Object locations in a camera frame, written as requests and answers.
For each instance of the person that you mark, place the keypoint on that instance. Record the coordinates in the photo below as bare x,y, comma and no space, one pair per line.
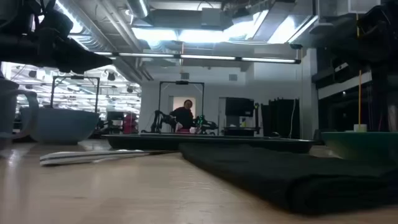
184,116

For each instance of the dark green plastic tray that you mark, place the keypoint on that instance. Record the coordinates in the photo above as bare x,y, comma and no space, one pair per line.
202,143

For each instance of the black monitor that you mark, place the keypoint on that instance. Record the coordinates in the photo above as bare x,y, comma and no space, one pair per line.
239,106

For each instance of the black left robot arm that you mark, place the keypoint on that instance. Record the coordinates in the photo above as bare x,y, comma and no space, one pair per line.
56,23

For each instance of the black gantry frame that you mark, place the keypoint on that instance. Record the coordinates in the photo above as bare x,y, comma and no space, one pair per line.
181,82
76,77

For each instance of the green plate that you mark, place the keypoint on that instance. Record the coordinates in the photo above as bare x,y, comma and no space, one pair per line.
360,144

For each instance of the blue bowl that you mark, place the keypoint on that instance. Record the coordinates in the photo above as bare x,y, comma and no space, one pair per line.
62,124

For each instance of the white and green container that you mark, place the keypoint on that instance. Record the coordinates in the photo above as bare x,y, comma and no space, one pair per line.
360,127

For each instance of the black curtain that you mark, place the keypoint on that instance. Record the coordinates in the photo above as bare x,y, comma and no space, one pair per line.
280,118

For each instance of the long linear light fixture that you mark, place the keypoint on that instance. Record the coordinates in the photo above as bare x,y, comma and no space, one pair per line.
205,57

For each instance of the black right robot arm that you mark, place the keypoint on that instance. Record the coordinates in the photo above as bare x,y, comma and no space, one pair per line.
381,93

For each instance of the red background object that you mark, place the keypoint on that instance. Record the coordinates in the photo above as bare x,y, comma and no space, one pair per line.
130,123

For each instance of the black cloth napkin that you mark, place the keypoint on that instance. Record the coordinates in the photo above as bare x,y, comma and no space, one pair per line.
295,177

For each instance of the grey mug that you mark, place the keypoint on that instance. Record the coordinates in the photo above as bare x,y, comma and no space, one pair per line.
6,109

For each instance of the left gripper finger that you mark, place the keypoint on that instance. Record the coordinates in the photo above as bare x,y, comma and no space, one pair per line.
87,59

